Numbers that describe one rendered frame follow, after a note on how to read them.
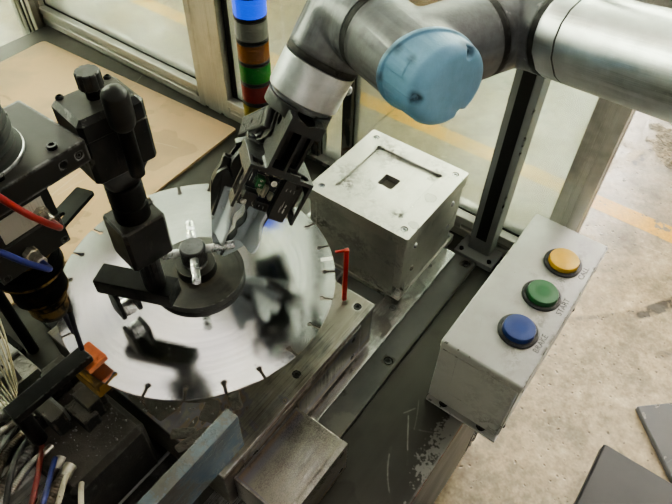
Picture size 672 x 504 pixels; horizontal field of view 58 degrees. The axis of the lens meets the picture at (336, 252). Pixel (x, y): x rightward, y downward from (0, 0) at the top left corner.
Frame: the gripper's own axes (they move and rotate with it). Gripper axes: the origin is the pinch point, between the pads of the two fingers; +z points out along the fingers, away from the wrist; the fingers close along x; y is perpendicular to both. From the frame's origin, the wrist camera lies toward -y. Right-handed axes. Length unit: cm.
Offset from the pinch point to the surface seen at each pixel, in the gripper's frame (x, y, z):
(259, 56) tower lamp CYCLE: 0.3, -22.2, -16.3
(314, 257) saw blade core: 11.1, 0.7, -1.9
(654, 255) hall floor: 163, -75, 4
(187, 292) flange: -2.6, 4.0, 5.5
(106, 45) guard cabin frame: -16, -89, 12
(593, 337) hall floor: 134, -50, 27
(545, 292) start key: 38.8, 8.1, -11.1
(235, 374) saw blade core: 2.6, 14.8, 6.4
